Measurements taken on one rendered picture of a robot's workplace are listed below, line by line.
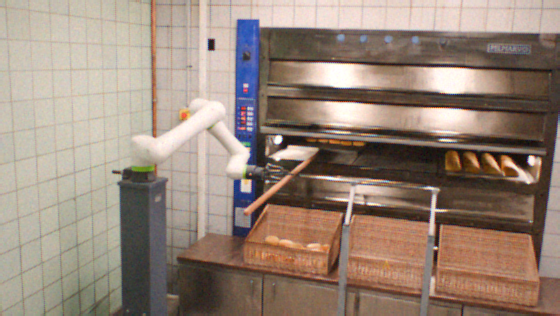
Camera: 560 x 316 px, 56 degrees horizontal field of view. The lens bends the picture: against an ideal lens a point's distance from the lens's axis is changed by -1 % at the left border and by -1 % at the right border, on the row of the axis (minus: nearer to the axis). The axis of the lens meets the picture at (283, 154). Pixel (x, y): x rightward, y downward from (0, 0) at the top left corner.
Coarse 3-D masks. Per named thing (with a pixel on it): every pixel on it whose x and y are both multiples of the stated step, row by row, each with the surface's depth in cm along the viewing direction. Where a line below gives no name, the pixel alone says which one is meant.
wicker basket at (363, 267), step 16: (352, 224) 357; (368, 224) 359; (384, 224) 356; (400, 224) 353; (416, 224) 350; (352, 240) 361; (368, 240) 358; (384, 240) 355; (416, 240) 349; (352, 256) 319; (368, 256) 357; (384, 256) 354; (400, 256) 351; (416, 256) 349; (352, 272) 321; (368, 272) 331; (384, 272) 315; (400, 272) 331; (416, 272) 309; (416, 288) 310
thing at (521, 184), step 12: (312, 168) 368; (324, 168) 366; (336, 168) 364; (348, 168) 361; (360, 168) 359; (372, 168) 357; (384, 168) 358; (444, 180) 344; (456, 180) 342; (468, 180) 340; (480, 180) 338; (492, 180) 336; (504, 180) 335; (516, 180) 334
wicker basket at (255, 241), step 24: (264, 216) 373; (288, 216) 374; (312, 216) 370; (336, 216) 365; (264, 240) 377; (312, 240) 368; (336, 240) 351; (264, 264) 336; (288, 264) 332; (312, 264) 339
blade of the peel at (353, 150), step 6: (294, 144) 438; (300, 144) 441; (306, 144) 442; (312, 144) 443; (318, 144) 444; (324, 144) 446; (306, 150) 415; (312, 150) 414; (324, 150) 411; (330, 150) 410; (336, 150) 409; (342, 150) 408; (348, 150) 406; (354, 150) 422
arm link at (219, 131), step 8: (216, 128) 313; (224, 128) 317; (216, 136) 317; (224, 136) 318; (232, 136) 324; (224, 144) 322; (232, 144) 323; (240, 144) 329; (232, 152) 326; (240, 152) 328; (248, 152) 332
